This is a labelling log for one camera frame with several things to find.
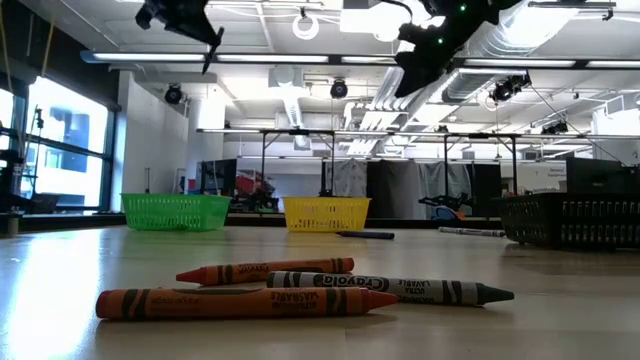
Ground black camera gantry frame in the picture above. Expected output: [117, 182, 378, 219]
[442, 132, 520, 197]
[258, 128, 337, 198]

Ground green plastic basket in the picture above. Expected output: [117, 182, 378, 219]
[121, 192, 233, 233]

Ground white ceiling pipes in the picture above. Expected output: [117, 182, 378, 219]
[343, 64, 419, 157]

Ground grey curtain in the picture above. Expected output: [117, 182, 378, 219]
[419, 162, 474, 199]

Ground grey crayon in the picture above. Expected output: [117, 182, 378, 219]
[265, 270, 516, 307]

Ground red storage rack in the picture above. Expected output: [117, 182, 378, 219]
[234, 169, 277, 197]

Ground white crayon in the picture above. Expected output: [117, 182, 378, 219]
[438, 226, 507, 238]

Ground white patterned curtain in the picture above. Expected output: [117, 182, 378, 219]
[333, 158, 369, 198]

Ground black curtain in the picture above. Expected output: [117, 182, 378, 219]
[367, 159, 426, 220]

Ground black equipment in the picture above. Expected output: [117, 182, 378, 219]
[0, 149, 60, 215]

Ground white ring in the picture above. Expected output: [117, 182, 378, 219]
[291, 11, 321, 42]

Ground black panel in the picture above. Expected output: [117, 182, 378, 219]
[469, 163, 503, 217]

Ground black crayon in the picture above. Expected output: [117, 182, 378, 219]
[335, 229, 396, 241]

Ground orange crayon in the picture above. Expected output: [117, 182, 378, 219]
[175, 256, 356, 287]
[95, 286, 400, 322]

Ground black aluminium table frame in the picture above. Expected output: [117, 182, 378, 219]
[0, 211, 505, 234]

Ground silver ventilation duct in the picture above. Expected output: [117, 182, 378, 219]
[439, 0, 586, 105]

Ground overhead light bar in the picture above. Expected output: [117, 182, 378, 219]
[79, 48, 640, 71]

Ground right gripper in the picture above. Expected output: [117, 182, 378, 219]
[393, 18, 482, 99]

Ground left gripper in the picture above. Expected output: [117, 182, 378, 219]
[133, 0, 225, 76]

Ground large window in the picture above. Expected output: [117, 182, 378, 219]
[0, 74, 117, 214]

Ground yellow plastic basket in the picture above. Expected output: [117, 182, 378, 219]
[281, 196, 373, 234]

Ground black plastic basket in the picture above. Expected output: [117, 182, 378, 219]
[497, 192, 640, 250]

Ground black monitor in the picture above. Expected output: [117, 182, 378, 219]
[198, 158, 239, 197]
[565, 156, 640, 196]

